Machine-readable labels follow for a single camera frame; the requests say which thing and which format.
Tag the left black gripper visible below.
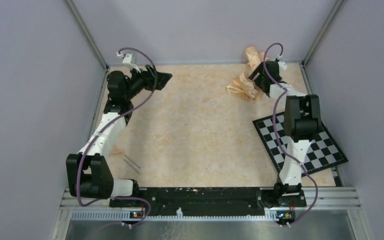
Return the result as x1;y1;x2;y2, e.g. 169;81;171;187
124;64;173;101

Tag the orange cloth napkin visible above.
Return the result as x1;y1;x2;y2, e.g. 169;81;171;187
225;46;265;101

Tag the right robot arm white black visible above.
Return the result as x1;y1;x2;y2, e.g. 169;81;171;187
249;60;323;206

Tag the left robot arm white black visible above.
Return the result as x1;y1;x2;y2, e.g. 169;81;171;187
65;65;173;207

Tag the black white checkerboard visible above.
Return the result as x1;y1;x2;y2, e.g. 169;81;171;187
252;116;348;175

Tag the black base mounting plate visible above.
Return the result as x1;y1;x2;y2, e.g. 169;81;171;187
109;187;307;217

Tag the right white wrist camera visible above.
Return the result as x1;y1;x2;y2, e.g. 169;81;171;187
275;55;288;71

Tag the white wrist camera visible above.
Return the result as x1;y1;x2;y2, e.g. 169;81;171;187
275;55;288;71
122;52;142;73

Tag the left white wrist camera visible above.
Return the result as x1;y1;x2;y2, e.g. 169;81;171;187
122;52;142;73

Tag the aluminium front rail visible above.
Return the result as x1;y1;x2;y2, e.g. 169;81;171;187
60;187;361;222

